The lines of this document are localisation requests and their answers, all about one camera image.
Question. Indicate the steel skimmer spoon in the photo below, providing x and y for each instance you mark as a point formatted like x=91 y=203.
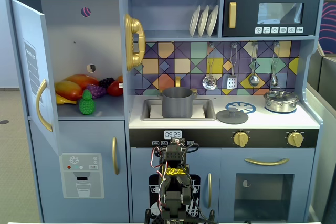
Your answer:
x=210 y=82

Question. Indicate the blue shopping list cabinet door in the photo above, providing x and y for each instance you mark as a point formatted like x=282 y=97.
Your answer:
x=31 y=37

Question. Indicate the black toy microwave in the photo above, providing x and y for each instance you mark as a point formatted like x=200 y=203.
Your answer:
x=246 y=6

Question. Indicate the gold toy faucet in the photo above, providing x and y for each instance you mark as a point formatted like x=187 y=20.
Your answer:
x=178 y=81

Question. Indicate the purple toy grapes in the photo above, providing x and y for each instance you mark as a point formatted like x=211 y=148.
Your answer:
x=97 y=91

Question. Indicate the white plate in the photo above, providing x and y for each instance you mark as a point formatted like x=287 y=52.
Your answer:
x=194 y=22
x=212 y=20
x=203 y=22

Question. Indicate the yellow red toy mango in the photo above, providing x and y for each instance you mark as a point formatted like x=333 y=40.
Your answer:
x=68 y=90

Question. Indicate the blue ice dispenser fridge door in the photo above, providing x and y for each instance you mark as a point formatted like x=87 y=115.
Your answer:
x=52 y=142

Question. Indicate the steel slotted spatula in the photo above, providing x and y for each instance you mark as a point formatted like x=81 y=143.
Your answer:
x=231 y=82

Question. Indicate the gold stove knob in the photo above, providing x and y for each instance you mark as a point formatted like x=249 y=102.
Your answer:
x=295 y=138
x=241 y=138

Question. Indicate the gray desk divider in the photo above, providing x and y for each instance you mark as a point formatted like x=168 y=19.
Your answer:
x=325 y=142

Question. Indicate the steel pot with lid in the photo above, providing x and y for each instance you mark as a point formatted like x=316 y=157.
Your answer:
x=281 y=103

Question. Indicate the green toy pineapple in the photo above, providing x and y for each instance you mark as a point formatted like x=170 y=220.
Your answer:
x=87 y=106

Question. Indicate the orange red toy mango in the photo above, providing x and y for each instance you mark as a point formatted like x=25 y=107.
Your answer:
x=81 y=79

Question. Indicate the orange toy fruit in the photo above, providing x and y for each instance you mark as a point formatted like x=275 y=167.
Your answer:
x=120 y=78

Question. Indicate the yellow toy banana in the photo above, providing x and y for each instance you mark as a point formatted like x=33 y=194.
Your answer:
x=63 y=100

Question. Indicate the steel ladle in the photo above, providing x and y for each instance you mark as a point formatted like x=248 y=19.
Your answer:
x=253 y=80

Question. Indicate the gray pot lid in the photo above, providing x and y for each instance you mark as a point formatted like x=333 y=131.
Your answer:
x=232 y=117

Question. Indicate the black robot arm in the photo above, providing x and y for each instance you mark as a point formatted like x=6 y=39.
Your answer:
x=174 y=155

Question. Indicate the gray pot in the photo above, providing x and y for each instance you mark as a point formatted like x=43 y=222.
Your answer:
x=177 y=106

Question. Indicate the blue dishwasher door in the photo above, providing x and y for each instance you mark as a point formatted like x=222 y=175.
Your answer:
x=139 y=169

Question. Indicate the gold toy telephone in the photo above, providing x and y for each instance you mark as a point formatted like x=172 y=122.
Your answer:
x=131 y=27

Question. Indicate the blue oven door with window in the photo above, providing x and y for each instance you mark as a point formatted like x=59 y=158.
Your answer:
x=228 y=182

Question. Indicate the steel small spoon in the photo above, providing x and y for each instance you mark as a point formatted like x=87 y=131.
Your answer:
x=274 y=79

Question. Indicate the red toy tomato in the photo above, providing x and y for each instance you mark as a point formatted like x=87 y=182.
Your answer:
x=114 y=89

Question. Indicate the dark toy grapes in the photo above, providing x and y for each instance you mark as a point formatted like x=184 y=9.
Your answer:
x=106 y=82

